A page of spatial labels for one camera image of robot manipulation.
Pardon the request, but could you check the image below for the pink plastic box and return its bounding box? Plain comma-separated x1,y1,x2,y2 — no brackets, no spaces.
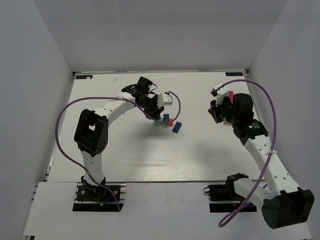
223,91,234,126

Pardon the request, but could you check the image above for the small blue wood cube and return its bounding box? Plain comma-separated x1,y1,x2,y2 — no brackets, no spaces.
163,114,170,122

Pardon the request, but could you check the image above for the green arch wood block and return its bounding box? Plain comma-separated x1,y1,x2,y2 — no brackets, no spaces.
153,121,168,127

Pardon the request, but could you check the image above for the red wood cube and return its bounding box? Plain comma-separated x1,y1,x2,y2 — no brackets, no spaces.
167,118,173,127

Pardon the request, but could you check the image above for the long blue wood block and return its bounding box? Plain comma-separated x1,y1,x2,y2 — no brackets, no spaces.
172,121,182,133

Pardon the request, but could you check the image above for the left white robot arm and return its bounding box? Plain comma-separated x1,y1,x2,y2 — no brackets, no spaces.
74,76,165,199

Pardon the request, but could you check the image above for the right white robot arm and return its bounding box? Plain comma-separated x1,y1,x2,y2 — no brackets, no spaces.
208,93,315,229

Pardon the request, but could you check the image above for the right blue table label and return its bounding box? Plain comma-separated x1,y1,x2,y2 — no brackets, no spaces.
225,72,243,77

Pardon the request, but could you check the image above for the blue table label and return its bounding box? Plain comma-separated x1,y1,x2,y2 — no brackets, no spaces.
75,75,93,80
225,72,243,77

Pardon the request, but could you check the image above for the left blue table label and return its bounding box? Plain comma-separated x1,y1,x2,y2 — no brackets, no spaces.
75,75,93,80

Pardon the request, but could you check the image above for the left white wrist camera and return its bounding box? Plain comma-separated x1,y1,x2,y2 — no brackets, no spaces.
157,92,174,108

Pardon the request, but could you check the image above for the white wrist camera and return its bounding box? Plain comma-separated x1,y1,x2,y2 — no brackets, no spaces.
210,83,230,107
157,92,174,108

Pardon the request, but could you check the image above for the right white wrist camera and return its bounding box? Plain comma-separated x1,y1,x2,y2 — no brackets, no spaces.
210,83,230,107

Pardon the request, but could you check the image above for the aluminium table edge rail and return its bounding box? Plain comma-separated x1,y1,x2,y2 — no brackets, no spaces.
243,69,255,101

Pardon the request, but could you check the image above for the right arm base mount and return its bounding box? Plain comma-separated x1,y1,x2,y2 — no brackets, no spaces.
203,184,245,213

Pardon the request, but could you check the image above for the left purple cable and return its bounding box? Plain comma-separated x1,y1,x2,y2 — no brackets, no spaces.
54,90,183,211

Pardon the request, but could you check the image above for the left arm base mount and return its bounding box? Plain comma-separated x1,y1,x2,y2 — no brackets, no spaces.
72,183,126,212

